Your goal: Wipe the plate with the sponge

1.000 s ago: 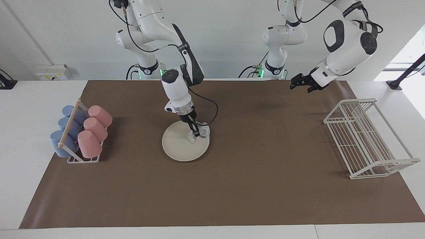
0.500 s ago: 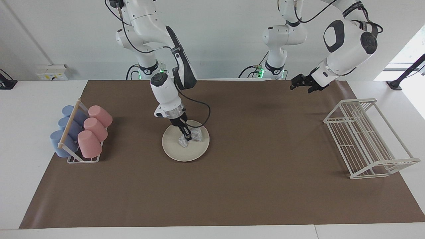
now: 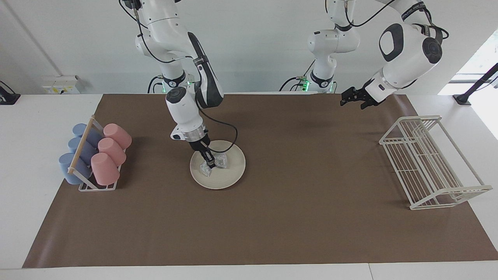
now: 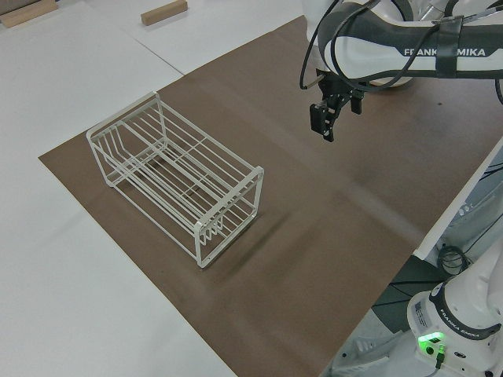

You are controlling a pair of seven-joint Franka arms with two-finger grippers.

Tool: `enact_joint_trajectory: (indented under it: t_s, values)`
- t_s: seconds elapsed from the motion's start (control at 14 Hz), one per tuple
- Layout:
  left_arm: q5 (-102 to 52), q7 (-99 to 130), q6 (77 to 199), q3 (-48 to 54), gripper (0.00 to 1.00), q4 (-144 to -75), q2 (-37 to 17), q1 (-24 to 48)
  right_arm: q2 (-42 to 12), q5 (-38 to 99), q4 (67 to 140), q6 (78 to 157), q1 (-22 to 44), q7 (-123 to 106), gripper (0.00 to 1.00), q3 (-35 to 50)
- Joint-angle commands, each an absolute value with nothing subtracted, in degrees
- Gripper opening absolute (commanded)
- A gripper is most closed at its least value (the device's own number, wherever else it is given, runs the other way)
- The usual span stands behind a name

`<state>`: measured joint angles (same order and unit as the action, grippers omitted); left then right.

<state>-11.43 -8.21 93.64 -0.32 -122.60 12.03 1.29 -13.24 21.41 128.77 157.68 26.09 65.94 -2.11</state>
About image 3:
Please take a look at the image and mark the cream round plate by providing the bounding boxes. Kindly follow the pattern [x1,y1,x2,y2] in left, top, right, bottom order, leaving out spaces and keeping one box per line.
[189,140,246,190]

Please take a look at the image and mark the pink plastic cup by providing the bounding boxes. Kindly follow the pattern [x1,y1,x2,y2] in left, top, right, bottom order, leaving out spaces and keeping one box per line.
[103,123,132,150]
[91,152,120,186]
[98,137,127,167]

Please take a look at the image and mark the brown table mat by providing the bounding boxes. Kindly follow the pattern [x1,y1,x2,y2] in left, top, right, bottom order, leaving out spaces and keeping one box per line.
[22,93,498,269]

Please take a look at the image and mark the black slanted stand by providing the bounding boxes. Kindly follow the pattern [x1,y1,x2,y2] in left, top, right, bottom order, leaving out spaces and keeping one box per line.
[452,62,498,105]

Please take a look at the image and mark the cup rack with wooden rod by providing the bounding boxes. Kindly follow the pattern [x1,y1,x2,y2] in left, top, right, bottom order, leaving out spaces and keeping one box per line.
[67,115,127,192]

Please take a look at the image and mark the blue plastic cup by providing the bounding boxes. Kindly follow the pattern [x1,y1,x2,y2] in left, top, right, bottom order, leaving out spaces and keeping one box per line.
[68,137,98,164]
[58,152,92,185]
[72,123,103,146]

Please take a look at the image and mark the small black table clamp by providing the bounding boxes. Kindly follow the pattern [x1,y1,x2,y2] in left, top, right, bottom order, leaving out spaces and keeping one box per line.
[0,80,21,105]

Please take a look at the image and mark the black left base cable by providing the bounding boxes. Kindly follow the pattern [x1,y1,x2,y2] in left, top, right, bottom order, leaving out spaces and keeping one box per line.
[278,58,316,93]

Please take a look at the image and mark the black base cable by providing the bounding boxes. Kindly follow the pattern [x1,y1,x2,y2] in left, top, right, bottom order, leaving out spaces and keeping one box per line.
[147,75,164,94]
[278,58,316,93]

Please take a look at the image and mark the black right base cable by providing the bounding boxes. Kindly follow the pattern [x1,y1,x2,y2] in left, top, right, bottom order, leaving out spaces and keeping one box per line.
[147,75,164,94]

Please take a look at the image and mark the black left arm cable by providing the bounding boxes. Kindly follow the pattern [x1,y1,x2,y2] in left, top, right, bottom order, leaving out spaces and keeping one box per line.
[327,0,450,39]

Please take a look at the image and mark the white wire dish rack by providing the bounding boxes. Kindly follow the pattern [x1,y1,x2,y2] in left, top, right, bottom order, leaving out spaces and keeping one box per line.
[379,115,493,210]

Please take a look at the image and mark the white wall socket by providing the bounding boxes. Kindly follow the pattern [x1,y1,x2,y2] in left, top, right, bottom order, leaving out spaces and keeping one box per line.
[42,75,80,95]

